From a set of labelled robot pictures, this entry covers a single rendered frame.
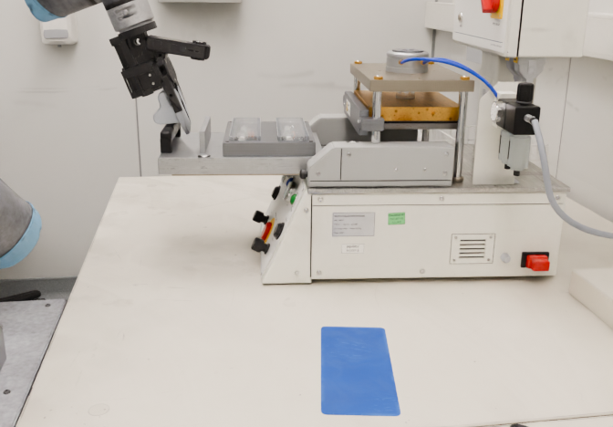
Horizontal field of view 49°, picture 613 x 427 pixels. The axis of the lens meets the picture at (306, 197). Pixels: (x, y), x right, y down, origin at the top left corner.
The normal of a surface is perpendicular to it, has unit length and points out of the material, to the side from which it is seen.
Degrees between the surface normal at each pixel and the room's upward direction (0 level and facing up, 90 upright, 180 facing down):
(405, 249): 90
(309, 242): 90
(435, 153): 90
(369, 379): 0
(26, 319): 0
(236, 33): 90
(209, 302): 0
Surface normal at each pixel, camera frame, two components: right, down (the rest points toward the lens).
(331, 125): 0.07, 0.29
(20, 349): 0.01, -0.96
